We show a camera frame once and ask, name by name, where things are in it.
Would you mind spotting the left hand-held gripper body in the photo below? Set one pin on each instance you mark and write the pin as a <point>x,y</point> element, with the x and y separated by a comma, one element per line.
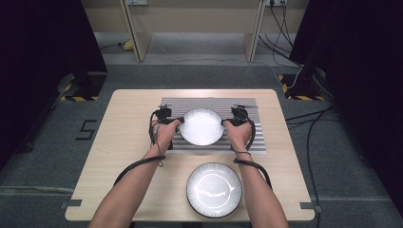
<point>163,114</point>

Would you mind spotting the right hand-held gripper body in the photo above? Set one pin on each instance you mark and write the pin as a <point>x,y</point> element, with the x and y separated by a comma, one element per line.
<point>240,114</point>

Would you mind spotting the white plate dark rim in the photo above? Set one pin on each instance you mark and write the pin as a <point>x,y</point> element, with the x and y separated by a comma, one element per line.
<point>201,126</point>
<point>214,190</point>

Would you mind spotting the person's right hand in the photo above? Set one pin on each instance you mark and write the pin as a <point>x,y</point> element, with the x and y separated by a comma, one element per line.
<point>240,136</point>

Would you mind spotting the person's left hand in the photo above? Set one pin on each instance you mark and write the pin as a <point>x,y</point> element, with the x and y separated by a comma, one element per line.
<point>166,136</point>

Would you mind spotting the grey striped placemat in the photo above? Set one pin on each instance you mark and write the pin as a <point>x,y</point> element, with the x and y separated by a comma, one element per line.
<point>196,102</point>

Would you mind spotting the thin black wrist band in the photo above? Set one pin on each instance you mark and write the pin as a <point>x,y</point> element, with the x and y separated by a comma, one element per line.
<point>243,153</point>

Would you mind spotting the stand base with hazard tape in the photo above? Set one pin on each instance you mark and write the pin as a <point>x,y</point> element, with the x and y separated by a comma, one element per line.
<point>83,90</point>
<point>301,90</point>

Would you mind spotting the yellow floor object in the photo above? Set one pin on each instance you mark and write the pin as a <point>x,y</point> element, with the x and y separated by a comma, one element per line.
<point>128,46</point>

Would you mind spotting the grey tape strip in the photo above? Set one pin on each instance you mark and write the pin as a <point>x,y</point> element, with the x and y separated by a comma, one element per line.
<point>72,203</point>
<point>312,207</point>

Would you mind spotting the black curtain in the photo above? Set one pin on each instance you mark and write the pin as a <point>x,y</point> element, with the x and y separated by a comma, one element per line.
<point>364,79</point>
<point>38,63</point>

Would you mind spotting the beige wooden desk frame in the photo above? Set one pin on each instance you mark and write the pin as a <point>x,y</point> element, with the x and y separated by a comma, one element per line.
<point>139,44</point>

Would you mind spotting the white wall socket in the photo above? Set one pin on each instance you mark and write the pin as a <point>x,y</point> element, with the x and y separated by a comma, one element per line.
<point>276,2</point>
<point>137,2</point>

